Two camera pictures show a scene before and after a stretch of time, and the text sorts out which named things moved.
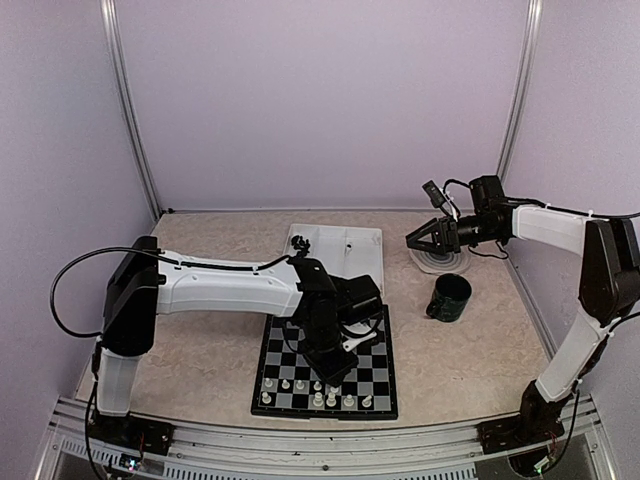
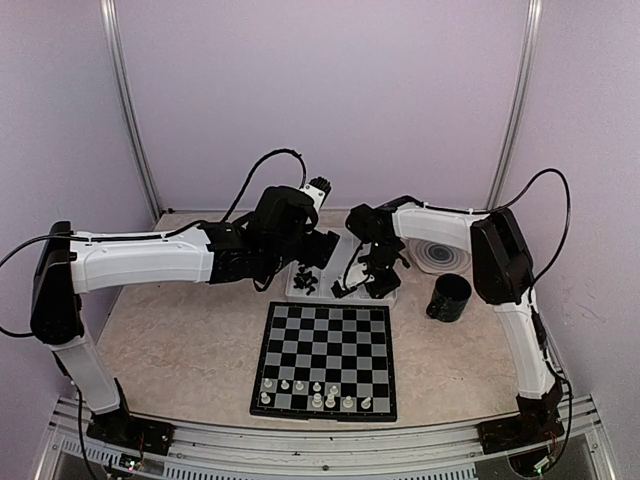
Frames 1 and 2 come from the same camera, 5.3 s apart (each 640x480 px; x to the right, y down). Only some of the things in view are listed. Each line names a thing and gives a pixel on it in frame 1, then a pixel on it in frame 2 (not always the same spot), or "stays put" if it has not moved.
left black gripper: [330, 374] -> [321, 249]
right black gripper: [446, 236] -> [385, 286]
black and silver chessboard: [289, 388] stays put
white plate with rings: [442, 263] stays put
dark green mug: [451, 294] stays put
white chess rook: [331, 401] stays put
